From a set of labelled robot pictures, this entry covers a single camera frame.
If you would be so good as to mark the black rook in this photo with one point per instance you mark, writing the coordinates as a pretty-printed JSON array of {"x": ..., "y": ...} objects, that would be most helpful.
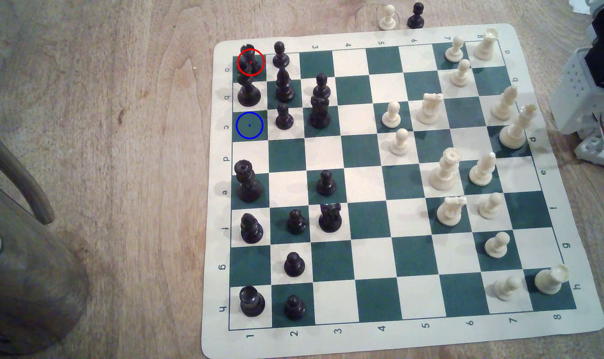
[
  {"x": 250, "y": 64},
  {"x": 252, "y": 302}
]

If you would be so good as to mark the black queen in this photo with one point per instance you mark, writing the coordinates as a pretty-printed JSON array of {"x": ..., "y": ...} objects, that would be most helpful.
[{"x": 284, "y": 88}]

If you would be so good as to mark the black pawn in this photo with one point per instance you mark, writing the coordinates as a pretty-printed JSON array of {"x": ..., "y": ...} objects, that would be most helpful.
[
  {"x": 280, "y": 56},
  {"x": 415, "y": 17},
  {"x": 284, "y": 118},
  {"x": 294, "y": 267},
  {"x": 295, "y": 309},
  {"x": 296, "y": 223},
  {"x": 322, "y": 87},
  {"x": 326, "y": 184}
]

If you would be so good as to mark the green and white chess mat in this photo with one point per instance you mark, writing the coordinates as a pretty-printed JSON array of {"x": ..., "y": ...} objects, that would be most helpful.
[{"x": 367, "y": 199}]

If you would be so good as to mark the white king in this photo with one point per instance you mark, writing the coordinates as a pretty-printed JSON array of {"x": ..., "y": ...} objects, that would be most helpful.
[{"x": 514, "y": 130}]

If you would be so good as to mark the white rook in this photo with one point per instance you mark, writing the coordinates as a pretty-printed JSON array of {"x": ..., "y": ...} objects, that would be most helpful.
[
  {"x": 485, "y": 46},
  {"x": 550, "y": 280}
]

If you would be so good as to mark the black king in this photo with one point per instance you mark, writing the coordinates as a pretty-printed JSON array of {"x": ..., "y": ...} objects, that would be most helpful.
[{"x": 247, "y": 184}]

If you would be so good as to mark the white queen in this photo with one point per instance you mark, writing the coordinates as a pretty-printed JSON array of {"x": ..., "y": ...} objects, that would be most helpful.
[{"x": 444, "y": 172}]

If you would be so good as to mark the black knight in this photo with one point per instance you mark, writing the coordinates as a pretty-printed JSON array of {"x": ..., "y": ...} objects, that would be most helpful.
[
  {"x": 330, "y": 219},
  {"x": 320, "y": 113}
]

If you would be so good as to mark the white paper scrap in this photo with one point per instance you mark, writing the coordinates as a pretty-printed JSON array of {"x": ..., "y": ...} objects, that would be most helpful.
[{"x": 579, "y": 6}]

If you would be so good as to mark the white bishop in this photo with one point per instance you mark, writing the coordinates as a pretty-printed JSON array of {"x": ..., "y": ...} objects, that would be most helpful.
[
  {"x": 482, "y": 170},
  {"x": 504, "y": 104}
]

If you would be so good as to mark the white knight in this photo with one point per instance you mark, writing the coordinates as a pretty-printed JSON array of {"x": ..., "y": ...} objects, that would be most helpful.
[
  {"x": 430, "y": 109},
  {"x": 450, "y": 212}
]

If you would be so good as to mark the white pawn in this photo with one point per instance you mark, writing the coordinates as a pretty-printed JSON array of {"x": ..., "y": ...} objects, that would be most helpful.
[
  {"x": 392, "y": 116},
  {"x": 454, "y": 50},
  {"x": 507, "y": 288},
  {"x": 490, "y": 206},
  {"x": 461, "y": 75},
  {"x": 388, "y": 19},
  {"x": 497, "y": 246},
  {"x": 400, "y": 143}
]

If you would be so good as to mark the black bishop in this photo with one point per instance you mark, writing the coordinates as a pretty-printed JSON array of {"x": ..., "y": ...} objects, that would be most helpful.
[
  {"x": 251, "y": 230},
  {"x": 248, "y": 93}
]

